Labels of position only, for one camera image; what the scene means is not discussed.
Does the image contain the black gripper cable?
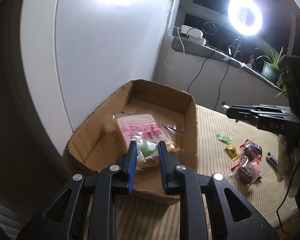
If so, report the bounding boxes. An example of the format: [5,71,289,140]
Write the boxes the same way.
[275,147,300,234]

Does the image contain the right hand in white glove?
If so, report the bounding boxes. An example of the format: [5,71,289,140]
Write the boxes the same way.
[276,135,300,198]

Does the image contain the white power strip adapters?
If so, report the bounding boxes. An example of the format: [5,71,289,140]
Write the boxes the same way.
[181,25,206,46]

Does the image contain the yellow snack packet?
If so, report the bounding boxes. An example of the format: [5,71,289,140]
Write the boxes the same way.
[226,144,238,161]

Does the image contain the dark chocolate bar wrapper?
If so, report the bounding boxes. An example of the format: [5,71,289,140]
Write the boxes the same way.
[266,152,278,171]

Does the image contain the potted spider plant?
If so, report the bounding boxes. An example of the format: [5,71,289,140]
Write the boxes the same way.
[256,47,287,97]

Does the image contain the brown cardboard box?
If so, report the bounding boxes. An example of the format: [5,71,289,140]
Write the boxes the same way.
[66,79,199,206]

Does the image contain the white cable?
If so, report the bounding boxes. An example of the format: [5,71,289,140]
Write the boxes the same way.
[163,26,188,69]

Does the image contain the bright ring light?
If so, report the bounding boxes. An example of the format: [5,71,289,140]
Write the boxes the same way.
[228,0,263,36]

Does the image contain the red date snack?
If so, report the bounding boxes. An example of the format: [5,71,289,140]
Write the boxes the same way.
[231,155,262,190]
[239,139,262,164]

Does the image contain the black cable right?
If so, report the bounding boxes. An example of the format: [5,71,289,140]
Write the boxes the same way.
[213,55,231,111]

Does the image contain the bagged sliced bread pink label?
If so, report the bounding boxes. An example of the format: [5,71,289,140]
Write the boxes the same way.
[113,113,183,171]

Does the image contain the small figurine on sill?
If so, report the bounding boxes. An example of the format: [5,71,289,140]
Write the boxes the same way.
[245,55,256,69]

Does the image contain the ring light tripod stand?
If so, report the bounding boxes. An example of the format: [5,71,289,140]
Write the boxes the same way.
[228,33,242,58]

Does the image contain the green round candy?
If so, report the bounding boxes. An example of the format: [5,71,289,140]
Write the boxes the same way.
[139,140,157,157]

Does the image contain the black cable left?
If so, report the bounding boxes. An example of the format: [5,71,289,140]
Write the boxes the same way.
[187,47,216,94]

